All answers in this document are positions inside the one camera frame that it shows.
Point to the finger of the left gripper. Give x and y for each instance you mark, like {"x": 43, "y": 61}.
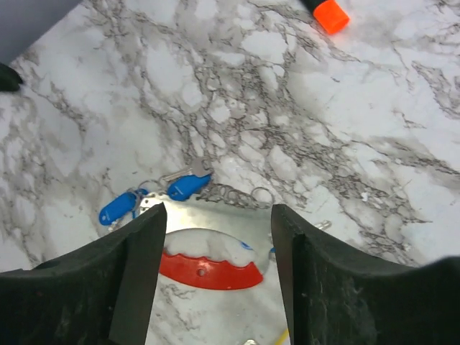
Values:
{"x": 10, "y": 80}

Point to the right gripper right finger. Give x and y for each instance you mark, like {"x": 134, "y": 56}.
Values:
{"x": 334, "y": 293}

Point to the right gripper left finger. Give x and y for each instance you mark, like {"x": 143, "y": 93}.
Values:
{"x": 101, "y": 293}

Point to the blue tag key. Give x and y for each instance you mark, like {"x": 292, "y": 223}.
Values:
{"x": 189, "y": 180}

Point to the yellow tag key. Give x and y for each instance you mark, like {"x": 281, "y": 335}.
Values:
{"x": 283, "y": 339}

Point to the blue tag on holder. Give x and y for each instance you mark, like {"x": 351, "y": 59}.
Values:
{"x": 124, "y": 204}

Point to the orange black highlighter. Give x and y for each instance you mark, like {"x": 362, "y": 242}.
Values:
{"x": 328, "y": 14}

